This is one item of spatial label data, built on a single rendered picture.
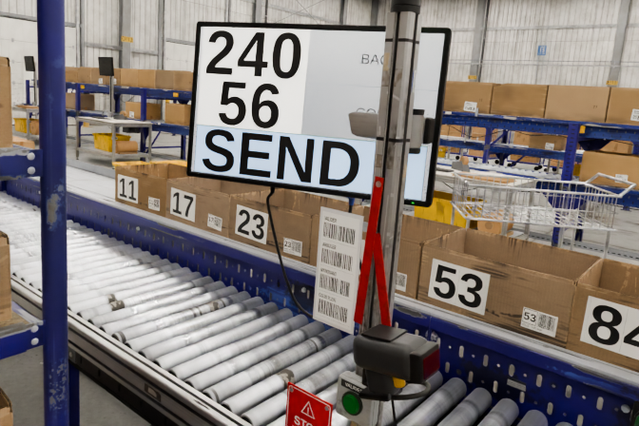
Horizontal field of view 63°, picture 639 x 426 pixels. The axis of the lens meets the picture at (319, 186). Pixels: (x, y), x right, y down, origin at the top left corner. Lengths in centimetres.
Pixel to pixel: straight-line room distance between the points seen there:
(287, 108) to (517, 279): 73
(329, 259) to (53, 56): 50
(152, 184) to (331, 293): 154
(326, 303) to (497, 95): 541
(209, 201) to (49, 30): 145
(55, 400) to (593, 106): 558
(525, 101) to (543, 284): 481
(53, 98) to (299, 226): 118
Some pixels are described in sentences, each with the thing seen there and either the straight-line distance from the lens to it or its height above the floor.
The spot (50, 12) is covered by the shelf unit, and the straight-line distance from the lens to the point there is 65.
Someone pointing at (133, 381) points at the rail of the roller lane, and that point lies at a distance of 146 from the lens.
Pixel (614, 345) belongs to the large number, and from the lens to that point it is 137.
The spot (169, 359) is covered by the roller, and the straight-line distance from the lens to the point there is 144.
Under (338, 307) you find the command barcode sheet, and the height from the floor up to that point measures 108.
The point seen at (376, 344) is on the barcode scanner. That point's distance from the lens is 79.
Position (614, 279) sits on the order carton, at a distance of 163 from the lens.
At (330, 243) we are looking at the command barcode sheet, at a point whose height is 119.
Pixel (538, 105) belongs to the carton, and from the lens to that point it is 605.
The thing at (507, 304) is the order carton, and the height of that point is 95.
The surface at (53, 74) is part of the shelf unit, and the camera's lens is 65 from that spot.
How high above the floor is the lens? 142
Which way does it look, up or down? 10 degrees down
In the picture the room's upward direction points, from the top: 4 degrees clockwise
